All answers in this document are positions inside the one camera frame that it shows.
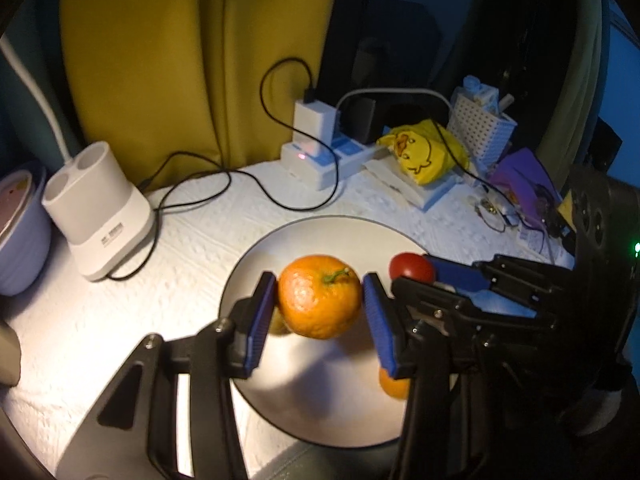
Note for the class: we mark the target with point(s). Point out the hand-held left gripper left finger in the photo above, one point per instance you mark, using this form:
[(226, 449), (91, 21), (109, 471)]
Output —
[(262, 327)]

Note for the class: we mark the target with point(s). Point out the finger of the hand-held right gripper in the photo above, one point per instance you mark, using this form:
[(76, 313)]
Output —
[(455, 272), (440, 302)]

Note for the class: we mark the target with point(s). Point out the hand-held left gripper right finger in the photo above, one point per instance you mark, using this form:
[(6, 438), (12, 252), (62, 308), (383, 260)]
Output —
[(380, 330)]

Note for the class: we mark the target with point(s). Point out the red cherry tomato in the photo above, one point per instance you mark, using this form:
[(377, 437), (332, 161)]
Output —
[(407, 266)]

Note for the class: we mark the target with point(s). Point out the mandarin orange with stem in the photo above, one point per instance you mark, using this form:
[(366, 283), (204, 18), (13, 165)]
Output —
[(315, 300)]

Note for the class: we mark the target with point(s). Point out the white dish with dark rim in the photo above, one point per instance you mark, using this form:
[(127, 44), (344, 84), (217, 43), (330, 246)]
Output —
[(320, 375)]

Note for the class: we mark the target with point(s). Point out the eyeglasses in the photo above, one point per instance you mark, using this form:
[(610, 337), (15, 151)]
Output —
[(492, 215)]

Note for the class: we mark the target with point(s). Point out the white flat box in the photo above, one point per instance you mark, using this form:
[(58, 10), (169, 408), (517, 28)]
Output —
[(425, 195)]

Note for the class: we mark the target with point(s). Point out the purple paper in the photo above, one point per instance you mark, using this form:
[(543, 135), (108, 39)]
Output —
[(520, 175)]

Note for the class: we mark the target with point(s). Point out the yellow duck bag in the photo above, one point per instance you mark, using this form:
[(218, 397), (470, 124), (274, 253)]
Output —
[(425, 155)]

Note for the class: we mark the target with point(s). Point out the white perforated basket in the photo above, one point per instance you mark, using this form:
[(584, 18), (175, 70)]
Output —
[(480, 135)]

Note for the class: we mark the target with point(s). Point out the white power strip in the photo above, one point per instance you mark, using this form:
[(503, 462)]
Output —
[(312, 170)]

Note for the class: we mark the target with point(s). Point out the yellow curtain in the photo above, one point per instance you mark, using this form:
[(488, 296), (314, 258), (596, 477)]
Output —
[(175, 60), (575, 85)]

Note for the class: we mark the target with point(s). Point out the black adapter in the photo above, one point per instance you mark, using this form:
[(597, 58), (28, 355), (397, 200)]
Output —
[(361, 120)]

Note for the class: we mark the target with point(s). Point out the white blue packet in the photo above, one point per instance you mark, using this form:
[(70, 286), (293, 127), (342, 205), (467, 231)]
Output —
[(477, 92)]

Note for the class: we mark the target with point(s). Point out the white desk lamp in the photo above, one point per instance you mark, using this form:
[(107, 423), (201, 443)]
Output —
[(100, 210)]

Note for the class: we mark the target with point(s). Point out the white charger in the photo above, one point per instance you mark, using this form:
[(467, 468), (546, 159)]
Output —
[(312, 120)]

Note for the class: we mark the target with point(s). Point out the lavender ribbed bowl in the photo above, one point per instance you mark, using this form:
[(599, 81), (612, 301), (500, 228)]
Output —
[(22, 265)]

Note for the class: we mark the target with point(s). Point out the dark glass window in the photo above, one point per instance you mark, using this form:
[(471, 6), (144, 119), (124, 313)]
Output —
[(415, 25)]

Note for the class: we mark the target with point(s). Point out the pink patterned plate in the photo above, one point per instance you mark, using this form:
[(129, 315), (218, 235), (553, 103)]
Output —
[(15, 200)]

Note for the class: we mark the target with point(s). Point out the teal curtain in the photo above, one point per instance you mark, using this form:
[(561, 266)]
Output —
[(35, 25)]

